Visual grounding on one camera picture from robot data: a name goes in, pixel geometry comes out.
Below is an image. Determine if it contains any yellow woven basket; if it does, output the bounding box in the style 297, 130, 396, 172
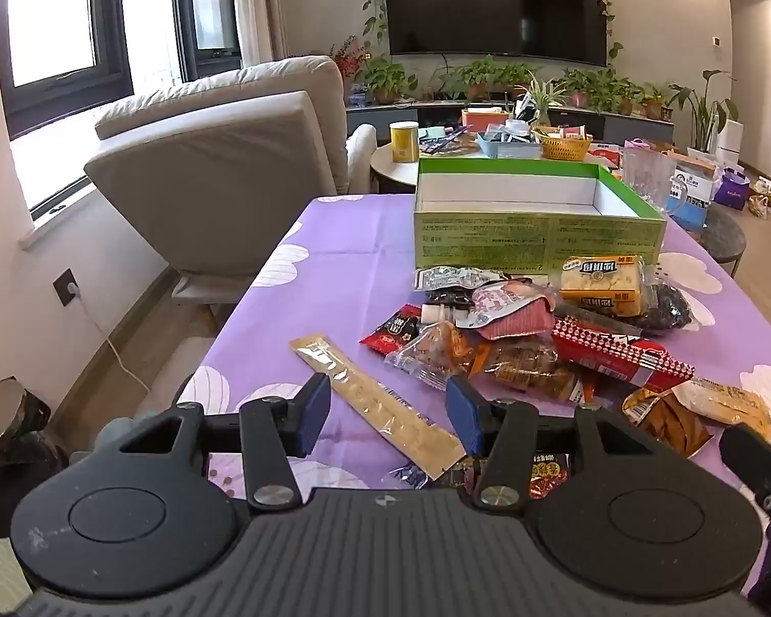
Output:
535, 128, 593, 161

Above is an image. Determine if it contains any wall power socket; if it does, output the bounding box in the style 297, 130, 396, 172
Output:
52, 269, 80, 306

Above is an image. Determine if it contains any red chips bag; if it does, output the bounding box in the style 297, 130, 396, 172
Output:
552, 319, 695, 393

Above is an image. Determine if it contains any purple gift bag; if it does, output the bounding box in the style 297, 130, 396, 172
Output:
714, 167, 751, 210

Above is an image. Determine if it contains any tv console cabinet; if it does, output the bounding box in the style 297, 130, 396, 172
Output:
345, 99, 677, 145

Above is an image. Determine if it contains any round white coffee table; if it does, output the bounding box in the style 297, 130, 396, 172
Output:
370, 141, 622, 194

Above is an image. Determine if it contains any grey blue storage tray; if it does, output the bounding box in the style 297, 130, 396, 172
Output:
476, 134, 542, 160

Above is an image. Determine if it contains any triangular clear snack packet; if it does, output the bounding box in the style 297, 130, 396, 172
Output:
385, 320, 478, 391

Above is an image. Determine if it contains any clear packet with bun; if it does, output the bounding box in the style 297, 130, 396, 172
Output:
413, 266, 507, 293

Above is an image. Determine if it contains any yellow canister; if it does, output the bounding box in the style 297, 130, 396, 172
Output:
390, 121, 419, 163

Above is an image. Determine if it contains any orange round jelly cup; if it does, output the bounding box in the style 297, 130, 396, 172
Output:
437, 452, 571, 500

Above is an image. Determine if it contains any dark round side table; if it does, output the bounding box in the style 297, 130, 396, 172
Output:
699, 204, 748, 277

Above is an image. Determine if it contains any yellow brown snack bag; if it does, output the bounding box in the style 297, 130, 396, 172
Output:
621, 377, 771, 457

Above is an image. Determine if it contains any clear glass mug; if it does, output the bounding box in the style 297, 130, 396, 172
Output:
622, 142, 688, 214

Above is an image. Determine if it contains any green cardboard box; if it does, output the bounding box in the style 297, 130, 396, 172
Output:
413, 157, 666, 275

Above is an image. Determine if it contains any brown biscuits clear packet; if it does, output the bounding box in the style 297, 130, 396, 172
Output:
469, 336, 593, 404

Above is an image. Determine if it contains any small red snack packet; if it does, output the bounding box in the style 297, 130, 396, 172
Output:
360, 304, 422, 357

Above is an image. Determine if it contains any blue white carton box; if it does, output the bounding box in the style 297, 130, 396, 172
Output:
666, 161, 714, 232

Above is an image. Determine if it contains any long gold snack stick packet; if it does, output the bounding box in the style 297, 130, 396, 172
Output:
289, 334, 466, 481

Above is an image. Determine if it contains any yellow cracker packet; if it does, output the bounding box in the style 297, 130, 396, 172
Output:
558, 255, 646, 318

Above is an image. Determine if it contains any beige sofa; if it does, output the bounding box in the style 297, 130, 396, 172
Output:
84, 56, 377, 305

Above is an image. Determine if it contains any black wall television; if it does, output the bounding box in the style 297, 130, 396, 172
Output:
385, 0, 609, 67

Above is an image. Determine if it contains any dark seaweed snack packet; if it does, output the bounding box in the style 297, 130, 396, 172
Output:
632, 283, 692, 334

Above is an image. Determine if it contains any pink white snack pouch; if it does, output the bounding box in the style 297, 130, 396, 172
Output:
455, 280, 558, 341

